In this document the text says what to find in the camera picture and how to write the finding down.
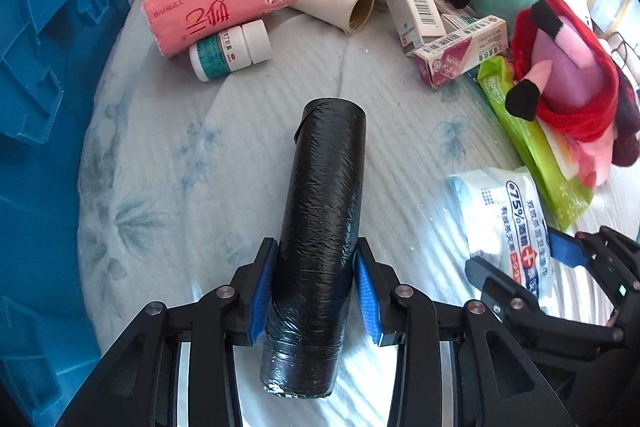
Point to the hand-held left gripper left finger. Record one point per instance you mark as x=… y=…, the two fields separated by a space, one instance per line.
x=262 y=297

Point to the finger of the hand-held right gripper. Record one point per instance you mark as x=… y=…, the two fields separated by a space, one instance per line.
x=500 y=284
x=565 y=248

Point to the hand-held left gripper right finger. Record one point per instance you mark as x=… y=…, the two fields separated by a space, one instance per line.
x=367 y=297

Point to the white wet wipes pack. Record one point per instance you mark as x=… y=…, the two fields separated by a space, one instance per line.
x=505 y=217

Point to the black trash bag roll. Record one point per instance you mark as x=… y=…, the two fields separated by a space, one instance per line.
x=320 y=207

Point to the blue plastic crate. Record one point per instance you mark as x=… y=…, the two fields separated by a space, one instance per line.
x=45 y=107

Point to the green wipes pack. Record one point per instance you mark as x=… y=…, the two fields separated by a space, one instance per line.
x=525 y=142

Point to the maroon plush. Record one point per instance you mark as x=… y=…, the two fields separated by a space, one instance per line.
x=627 y=127

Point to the pale floral tablecloth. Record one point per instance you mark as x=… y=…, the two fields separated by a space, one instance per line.
x=200 y=157

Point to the pink plush in red dress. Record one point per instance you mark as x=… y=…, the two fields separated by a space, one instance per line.
x=570 y=72

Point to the pink white medicine box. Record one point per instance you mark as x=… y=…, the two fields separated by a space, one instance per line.
x=460 y=52

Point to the white medicine bottle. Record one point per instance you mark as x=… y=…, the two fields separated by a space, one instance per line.
x=225 y=54

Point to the white barcode medicine box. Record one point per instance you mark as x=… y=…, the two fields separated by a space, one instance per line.
x=415 y=17

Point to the pink tissue pack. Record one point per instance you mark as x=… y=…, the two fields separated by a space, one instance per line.
x=220 y=7

